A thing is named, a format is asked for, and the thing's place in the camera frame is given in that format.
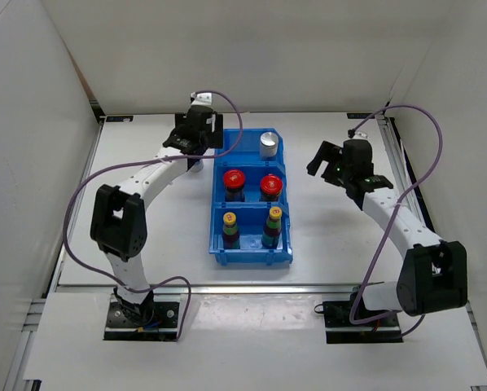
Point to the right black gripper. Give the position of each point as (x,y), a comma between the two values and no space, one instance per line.
(330,153)

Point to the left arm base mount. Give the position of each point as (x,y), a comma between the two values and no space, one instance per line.
(156,319)

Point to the blue three-compartment plastic bin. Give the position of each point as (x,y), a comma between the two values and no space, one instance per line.
(252,213)

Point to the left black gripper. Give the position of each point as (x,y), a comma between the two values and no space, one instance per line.
(214,137)

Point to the front aluminium rail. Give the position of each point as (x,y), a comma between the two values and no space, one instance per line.
(227,289)

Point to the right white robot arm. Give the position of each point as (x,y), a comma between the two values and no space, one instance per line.
(433,274)

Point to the left black corner label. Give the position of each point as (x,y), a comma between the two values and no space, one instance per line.
(119,119)

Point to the black corner label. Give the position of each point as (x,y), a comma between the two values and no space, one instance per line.
(119,119)
(359,115)

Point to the yellow-capped sauce bottle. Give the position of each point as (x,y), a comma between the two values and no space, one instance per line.
(230,231)
(272,228)

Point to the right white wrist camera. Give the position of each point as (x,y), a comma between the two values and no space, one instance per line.
(357,134)

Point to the silver-capped spice shaker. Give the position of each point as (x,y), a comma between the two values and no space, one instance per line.
(197,166)
(269,143)

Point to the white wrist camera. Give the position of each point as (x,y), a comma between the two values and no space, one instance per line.
(357,134)
(202,99)

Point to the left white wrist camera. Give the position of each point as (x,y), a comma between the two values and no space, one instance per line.
(202,99)

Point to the right black corner label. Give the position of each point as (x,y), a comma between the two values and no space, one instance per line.
(359,115)

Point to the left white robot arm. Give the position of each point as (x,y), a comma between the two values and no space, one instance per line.
(119,223)

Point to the red-capped sauce jar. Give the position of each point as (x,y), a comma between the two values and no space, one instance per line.
(271,187)
(234,182)

